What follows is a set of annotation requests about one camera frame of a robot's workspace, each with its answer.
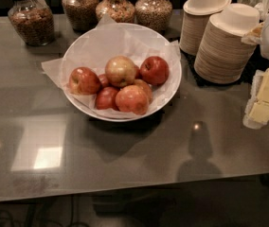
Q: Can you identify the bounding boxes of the yellow-red apple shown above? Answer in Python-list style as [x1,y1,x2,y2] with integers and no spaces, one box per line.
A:
[105,56,136,88]

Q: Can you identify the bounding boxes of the red apple far right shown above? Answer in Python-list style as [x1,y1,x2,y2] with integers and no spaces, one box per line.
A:
[140,56,170,86]

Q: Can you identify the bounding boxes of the partly hidden red apple right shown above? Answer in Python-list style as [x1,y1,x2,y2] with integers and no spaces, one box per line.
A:
[134,79,152,103]

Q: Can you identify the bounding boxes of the red apple front right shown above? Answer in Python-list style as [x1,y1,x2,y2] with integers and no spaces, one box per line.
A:
[116,85,149,115]

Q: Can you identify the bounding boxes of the small red apple middle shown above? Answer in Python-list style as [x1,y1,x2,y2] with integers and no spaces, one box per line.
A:
[99,74,110,88]

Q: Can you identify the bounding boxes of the red apple front left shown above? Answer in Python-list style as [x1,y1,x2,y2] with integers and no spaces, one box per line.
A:
[95,87,119,111]

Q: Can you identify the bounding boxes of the white bowl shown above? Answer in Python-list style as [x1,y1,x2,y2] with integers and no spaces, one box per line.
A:
[59,23,183,123]

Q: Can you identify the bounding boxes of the red apple far left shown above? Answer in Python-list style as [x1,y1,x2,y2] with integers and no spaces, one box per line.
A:
[68,67,101,96]

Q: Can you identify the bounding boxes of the front stack paper bowls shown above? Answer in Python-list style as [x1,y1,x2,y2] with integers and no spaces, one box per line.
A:
[194,3,260,84]

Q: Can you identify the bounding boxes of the stack paper bowls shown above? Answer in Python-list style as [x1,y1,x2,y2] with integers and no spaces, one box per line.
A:
[179,0,231,56]
[194,3,260,84]

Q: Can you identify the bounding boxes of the rear stack paper bowls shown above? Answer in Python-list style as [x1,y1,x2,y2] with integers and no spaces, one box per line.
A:
[179,0,231,56]

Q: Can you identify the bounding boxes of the glass jar of grains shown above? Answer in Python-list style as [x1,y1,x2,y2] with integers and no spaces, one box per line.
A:
[134,0,172,33]
[62,0,99,31]

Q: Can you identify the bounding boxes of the glass jar of colourful cereal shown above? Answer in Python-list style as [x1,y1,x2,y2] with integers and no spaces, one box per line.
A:
[96,0,135,23]

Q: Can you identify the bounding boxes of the white paper liner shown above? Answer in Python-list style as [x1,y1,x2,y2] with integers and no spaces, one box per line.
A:
[41,13,182,119]

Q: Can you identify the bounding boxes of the glass jar of cereal left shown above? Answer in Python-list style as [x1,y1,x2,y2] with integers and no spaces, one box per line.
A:
[8,0,55,46]

